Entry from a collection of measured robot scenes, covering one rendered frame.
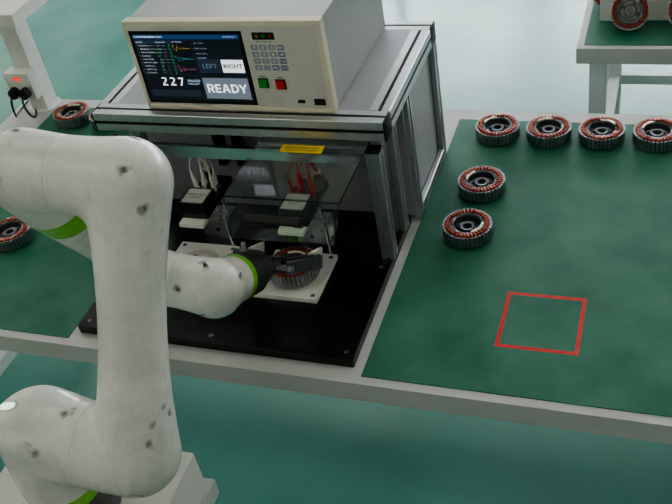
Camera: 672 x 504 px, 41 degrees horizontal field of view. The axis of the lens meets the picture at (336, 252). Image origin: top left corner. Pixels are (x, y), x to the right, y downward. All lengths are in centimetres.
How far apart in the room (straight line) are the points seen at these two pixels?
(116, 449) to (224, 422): 148
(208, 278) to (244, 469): 116
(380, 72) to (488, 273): 49
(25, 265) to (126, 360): 109
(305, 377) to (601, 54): 143
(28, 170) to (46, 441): 39
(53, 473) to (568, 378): 92
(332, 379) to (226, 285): 33
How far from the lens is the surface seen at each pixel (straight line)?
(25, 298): 225
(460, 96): 407
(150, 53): 196
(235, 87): 191
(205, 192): 206
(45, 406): 143
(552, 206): 214
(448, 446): 260
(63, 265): 230
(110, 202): 122
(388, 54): 204
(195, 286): 160
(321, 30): 177
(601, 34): 285
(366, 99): 188
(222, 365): 188
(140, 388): 130
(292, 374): 182
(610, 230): 207
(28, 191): 129
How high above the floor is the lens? 204
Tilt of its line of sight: 39 degrees down
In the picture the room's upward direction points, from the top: 12 degrees counter-clockwise
